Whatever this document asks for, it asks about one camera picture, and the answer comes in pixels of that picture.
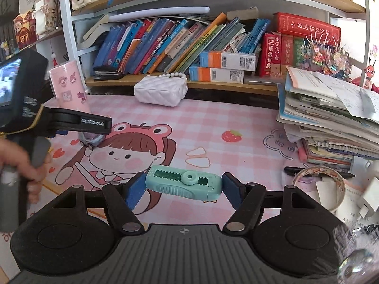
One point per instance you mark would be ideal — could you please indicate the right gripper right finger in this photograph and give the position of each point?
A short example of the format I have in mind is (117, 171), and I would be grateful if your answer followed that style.
(287, 230)

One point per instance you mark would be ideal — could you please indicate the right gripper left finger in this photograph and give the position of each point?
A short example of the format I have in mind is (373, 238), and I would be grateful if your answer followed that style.
(78, 229)

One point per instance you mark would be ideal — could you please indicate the teal crocodile stapler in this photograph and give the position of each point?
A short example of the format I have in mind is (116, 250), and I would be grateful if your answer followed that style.
(196, 185)

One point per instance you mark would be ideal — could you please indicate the grey purple toy truck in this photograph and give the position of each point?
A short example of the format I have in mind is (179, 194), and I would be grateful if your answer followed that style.
(90, 139)

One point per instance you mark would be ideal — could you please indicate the person's left hand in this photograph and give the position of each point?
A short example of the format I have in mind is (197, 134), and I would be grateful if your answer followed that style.
(15, 156)

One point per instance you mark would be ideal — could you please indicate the pink cylindrical humidifier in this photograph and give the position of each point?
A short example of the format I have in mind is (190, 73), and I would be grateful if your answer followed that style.
(68, 87)

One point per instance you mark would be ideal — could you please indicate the white power strip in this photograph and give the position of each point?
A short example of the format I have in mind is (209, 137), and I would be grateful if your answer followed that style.
(366, 175)

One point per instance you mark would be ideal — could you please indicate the fortune god figure decoration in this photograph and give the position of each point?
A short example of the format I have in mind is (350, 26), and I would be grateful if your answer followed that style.
(25, 29)

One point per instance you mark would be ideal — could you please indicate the pink cartoon table mat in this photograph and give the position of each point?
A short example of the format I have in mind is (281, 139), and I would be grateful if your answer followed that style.
(246, 141)

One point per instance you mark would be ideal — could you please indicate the stack of papers and notebooks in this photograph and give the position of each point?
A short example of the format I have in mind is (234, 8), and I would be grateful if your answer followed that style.
(332, 120)

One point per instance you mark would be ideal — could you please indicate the row of leaning books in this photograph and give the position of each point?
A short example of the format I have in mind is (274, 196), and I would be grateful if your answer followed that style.
(172, 44)

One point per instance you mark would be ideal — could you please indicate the white quilted purse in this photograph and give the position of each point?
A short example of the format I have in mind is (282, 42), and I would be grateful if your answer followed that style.
(165, 90)

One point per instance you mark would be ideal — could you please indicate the lower orange blue box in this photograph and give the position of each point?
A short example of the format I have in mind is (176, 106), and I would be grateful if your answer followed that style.
(205, 74)

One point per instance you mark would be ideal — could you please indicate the orange blue box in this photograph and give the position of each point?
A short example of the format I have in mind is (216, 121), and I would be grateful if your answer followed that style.
(205, 74)
(227, 60)

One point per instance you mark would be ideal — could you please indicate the upper orange blue box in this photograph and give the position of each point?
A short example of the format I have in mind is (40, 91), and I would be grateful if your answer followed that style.
(227, 60)

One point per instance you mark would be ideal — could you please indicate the red dictionary lying flat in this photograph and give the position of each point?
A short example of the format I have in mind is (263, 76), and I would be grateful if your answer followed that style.
(307, 28)

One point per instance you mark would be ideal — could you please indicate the white bookshelf frame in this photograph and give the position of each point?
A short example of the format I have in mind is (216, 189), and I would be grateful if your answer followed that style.
(76, 23)

